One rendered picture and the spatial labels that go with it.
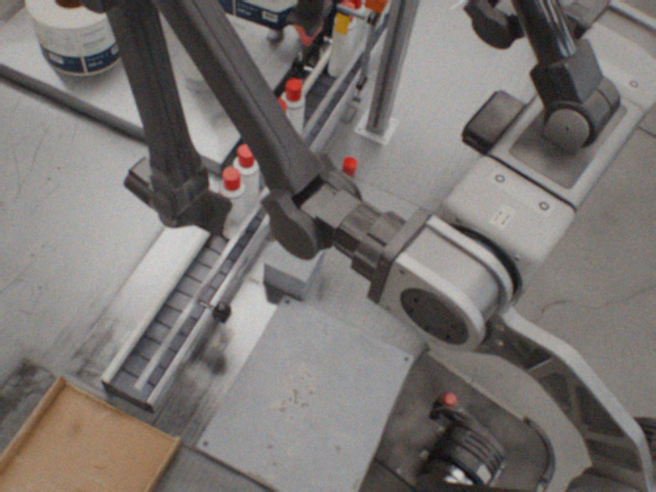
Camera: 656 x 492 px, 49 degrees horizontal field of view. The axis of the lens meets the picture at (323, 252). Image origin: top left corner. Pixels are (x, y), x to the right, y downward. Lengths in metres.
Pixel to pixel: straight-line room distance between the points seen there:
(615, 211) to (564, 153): 2.05
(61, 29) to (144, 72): 0.81
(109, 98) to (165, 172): 0.74
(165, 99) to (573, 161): 0.53
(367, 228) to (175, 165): 0.34
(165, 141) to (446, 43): 1.17
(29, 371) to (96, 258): 0.27
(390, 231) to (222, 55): 0.28
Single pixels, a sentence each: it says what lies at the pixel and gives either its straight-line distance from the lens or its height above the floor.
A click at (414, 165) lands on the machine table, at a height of 0.83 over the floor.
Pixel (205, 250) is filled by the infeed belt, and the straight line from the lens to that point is 1.53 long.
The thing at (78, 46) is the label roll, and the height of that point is 0.97.
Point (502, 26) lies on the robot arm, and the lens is 1.19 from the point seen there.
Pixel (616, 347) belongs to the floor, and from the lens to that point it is 2.68.
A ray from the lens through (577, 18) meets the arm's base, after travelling 1.18.
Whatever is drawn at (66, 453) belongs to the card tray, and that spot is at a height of 0.83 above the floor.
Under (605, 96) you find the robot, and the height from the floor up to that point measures 1.59.
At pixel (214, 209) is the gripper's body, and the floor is 1.14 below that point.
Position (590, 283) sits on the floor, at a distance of 2.76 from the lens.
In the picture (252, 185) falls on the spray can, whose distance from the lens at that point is 1.47.
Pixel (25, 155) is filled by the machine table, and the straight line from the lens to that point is 1.80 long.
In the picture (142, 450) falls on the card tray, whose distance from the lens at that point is 1.43.
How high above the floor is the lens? 2.20
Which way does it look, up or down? 60 degrees down
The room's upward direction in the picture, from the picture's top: 10 degrees clockwise
